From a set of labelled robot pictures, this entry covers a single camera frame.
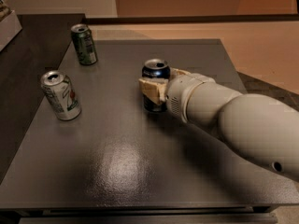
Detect blue Pepsi can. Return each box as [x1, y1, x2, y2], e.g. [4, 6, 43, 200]
[142, 58, 170, 112]

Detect green soda can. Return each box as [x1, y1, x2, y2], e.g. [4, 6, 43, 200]
[71, 23, 97, 65]

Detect white box at left edge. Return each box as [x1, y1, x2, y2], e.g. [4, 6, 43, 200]
[0, 0, 22, 51]

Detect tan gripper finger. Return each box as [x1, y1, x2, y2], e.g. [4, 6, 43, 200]
[170, 68, 197, 78]
[138, 77, 168, 105]

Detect white 7up can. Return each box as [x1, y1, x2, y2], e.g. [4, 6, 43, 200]
[40, 70, 81, 120]

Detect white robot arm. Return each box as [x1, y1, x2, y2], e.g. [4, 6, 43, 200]
[139, 68, 299, 181]

